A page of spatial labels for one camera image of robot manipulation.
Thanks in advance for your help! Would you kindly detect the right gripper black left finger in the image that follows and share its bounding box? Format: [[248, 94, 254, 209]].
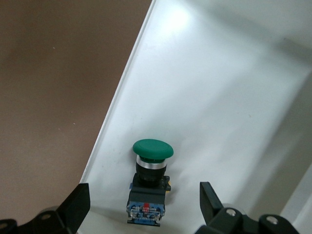
[[17, 182, 91, 234]]

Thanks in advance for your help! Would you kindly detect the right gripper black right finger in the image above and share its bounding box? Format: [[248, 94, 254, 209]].
[[197, 181, 263, 234]]

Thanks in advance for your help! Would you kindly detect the green mushroom push button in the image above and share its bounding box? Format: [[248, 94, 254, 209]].
[[125, 138, 175, 226]]

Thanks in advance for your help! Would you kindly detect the white cabinet drawer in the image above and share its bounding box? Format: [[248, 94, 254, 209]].
[[79, 0, 312, 234]]

